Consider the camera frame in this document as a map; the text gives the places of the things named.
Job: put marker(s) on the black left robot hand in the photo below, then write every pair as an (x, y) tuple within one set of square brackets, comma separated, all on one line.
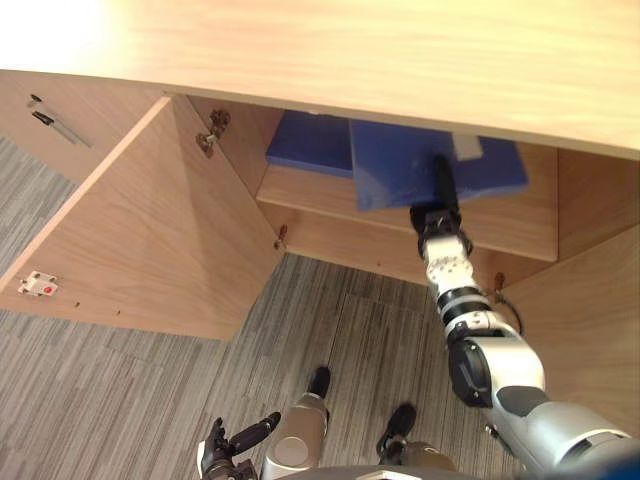
[(245, 436)]

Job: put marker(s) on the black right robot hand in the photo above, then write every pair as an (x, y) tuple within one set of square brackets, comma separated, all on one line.
[(447, 262)]

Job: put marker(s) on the blue folder with white label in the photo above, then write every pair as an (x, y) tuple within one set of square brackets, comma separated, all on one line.
[(390, 170)]

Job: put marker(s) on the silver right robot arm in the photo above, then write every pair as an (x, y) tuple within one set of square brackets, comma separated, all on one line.
[(505, 360)]

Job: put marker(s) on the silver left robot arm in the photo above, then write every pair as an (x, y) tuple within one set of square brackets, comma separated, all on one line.
[(235, 470)]

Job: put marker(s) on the small metal door hinge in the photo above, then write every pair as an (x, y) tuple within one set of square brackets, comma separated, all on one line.
[(499, 287), (281, 237)]

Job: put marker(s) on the plain wooden cabinet door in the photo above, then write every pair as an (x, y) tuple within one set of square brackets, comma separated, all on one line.
[(585, 325)]

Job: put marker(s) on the wooden cabinet shelf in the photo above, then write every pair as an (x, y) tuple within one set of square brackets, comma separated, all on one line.
[(310, 197)]

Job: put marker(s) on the plain blue folder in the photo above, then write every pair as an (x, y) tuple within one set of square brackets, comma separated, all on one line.
[(310, 147)]

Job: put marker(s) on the light wooden office cabinet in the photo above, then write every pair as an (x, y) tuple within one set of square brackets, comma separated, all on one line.
[(380, 55)]

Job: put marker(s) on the wooden cabinet door with latch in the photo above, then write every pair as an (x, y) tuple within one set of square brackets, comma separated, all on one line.
[(150, 220)]

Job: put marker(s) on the large metal door hinge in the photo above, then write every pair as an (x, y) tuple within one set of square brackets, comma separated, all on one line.
[(212, 132)]

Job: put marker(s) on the closed wooden cabinet door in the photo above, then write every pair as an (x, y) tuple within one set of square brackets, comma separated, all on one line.
[(100, 125)]

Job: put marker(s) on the dark left robot foot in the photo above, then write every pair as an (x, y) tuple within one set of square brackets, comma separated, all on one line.
[(320, 381)]

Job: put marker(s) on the dark robot foot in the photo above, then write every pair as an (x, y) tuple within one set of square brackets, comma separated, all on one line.
[(320, 381), (402, 420)]

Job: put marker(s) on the grey robot torso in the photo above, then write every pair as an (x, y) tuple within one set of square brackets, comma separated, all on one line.
[(380, 472)]

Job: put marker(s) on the dark right robot foot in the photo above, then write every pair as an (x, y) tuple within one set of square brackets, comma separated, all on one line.
[(402, 420)]

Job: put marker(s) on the silver right robot leg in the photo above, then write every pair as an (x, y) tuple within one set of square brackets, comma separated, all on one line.
[(420, 452)]

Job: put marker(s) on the white latch with red button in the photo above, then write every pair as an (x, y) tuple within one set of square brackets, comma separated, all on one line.
[(39, 284)]

